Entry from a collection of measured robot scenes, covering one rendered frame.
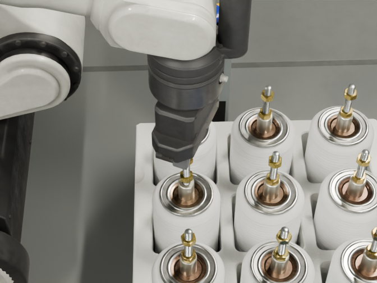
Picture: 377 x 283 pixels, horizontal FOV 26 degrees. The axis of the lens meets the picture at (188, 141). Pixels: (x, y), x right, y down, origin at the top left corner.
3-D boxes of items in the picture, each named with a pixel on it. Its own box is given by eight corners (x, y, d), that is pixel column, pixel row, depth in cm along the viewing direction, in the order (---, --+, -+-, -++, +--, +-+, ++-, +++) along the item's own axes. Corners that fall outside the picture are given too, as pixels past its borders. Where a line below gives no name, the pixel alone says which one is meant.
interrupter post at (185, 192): (197, 192, 114) (197, 178, 112) (190, 205, 113) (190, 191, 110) (182, 186, 115) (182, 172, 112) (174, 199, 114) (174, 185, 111)
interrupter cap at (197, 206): (221, 185, 115) (221, 182, 115) (200, 226, 111) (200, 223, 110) (173, 167, 117) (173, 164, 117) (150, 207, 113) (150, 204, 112)
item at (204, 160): (215, 223, 132) (219, 154, 118) (156, 225, 132) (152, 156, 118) (211, 175, 138) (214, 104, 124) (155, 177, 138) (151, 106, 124)
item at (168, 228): (226, 248, 129) (231, 181, 115) (202, 298, 124) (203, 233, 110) (171, 227, 132) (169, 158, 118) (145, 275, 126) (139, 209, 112)
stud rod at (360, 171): (358, 189, 113) (368, 155, 107) (352, 186, 113) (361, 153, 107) (361, 183, 113) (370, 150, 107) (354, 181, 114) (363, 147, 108)
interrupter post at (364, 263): (355, 263, 107) (359, 249, 105) (369, 255, 108) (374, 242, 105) (366, 277, 106) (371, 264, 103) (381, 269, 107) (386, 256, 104)
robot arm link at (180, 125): (171, 81, 107) (170, 12, 98) (240, 101, 105) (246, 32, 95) (132, 151, 100) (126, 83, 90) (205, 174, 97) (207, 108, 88)
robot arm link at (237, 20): (145, 86, 90) (140, 8, 81) (151, 19, 97) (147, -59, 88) (247, 88, 90) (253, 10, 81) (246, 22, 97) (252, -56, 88)
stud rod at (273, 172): (268, 183, 113) (272, 150, 107) (275, 184, 113) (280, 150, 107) (267, 190, 113) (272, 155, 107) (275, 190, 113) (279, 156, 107)
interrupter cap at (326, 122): (331, 154, 119) (332, 150, 118) (308, 117, 123) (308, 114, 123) (377, 139, 120) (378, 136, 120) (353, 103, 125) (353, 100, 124)
